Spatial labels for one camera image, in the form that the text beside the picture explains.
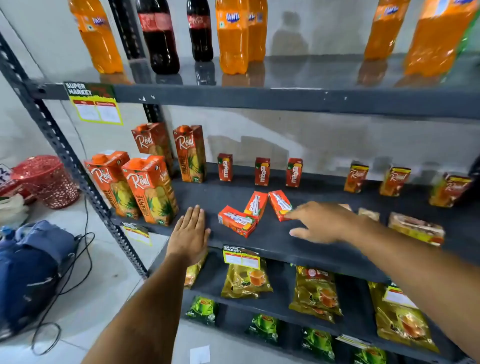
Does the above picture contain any person's right hand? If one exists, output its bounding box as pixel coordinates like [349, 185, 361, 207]
[285, 201, 363, 245]

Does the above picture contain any person's left hand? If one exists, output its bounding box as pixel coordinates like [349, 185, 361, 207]
[167, 205, 211, 265]

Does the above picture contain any person's right forearm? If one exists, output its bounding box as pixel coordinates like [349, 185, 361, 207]
[352, 217, 480, 361]

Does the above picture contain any person's left forearm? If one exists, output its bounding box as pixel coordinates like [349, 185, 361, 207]
[81, 254, 201, 364]

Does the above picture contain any small red drink carton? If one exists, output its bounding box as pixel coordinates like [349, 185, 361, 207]
[254, 157, 271, 187]
[217, 152, 234, 183]
[268, 189, 294, 223]
[285, 157, 304, 188]
[244, 190, 269, 222]
[217, 205, 259, 239]

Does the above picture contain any gold tea packet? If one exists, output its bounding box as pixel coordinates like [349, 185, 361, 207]
[183, 254, 209, 290]
[368, 281, 440, 353]
[220, 259, 274, 300]
[288, 266, 343, 324]

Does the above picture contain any small yellow shelf label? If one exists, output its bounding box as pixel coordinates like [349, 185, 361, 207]
[222, 245, 261, 270]
[336, 334, 373, 350]
[120, 222, 153, 247]
[382, 284, 418, 310]

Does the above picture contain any large orange juice carton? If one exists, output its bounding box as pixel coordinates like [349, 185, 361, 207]
[84, 150, 142, 220]
[131, 122, 175, 178]
[173, 124, 207, 184]
[121, 154, 180, 227]

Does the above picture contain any green tea packet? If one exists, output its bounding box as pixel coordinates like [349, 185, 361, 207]
[185, 296, 219, 326]
[352, 346, 388, 364]
[301, 328, 336, 362]
[245, 314, 281, 344]

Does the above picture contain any white paper slip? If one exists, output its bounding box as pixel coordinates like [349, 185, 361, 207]
[189, 345, 212, 364]

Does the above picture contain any dark grey metal shelf rack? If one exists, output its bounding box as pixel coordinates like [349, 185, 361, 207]
[0, 32, 480, 364]

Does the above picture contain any red mesh basket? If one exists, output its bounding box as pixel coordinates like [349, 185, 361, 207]
[11, 155, 80, 210]

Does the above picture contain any large yellow shelf label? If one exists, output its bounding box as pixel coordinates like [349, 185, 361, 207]
[63, 81, 124, 126]

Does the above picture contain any blue backpack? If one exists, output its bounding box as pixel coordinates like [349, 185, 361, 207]
[0, 220, 78, 340]

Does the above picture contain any white bag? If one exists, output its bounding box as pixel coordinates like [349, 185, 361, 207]
[0, 194, 29, 230]

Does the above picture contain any dark cola bottle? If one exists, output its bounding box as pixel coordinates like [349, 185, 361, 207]
[135, 0, 181, 75]
[186, 0, 214, 63]

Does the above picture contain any orange soda bottle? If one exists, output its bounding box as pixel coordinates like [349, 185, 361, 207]
[215, 0, 250, 75]
[68, 0, 125, 75]
[363, 0, 412, 62]
[247, 0, 269, 63]
[403, 0, 480, 78]

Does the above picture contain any black cable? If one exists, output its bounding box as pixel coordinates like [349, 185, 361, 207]
[31, 195, 96, 356]

